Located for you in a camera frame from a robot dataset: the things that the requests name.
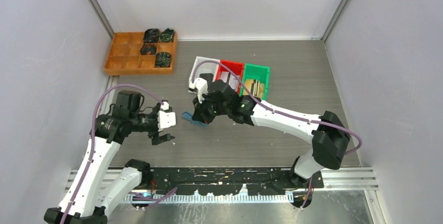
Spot blue leather card holder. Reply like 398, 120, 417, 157
181, 112, 207, 127

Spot rolled dark tie top-left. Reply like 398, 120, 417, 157
143, 28, 160, 43

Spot rolled dark tie middle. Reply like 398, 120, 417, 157
140, 43, 157, 55

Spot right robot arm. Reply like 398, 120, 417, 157
189, 78, 351, 188

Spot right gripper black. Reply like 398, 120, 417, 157
193, 90, 230, 125

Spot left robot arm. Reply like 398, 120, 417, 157
44, 90, 176, 223

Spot green plastic bin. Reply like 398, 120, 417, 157
242, 63, 270, 100

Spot white plastic bin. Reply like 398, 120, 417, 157
188, 56, 220, 85

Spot aluminium frame rail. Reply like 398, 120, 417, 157
64, 167, 380, 204

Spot black card stack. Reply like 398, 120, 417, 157
199, 73, 214, 84

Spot rolled dark tie bottom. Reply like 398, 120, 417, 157
155, 52, 172, 68

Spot gold cards pile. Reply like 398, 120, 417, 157
244, 79, 265, 99

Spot rolled dark tie top-right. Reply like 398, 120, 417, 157
159, 28, 175, 43

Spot red plastic bin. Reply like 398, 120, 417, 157
215, 60, 245, 94

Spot wooden compartment tray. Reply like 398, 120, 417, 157
104, 31, 178, 76

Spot white cards pile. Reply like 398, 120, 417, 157
219, 72, 239, 91

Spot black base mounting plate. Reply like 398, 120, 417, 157
134, 167, 308, 196

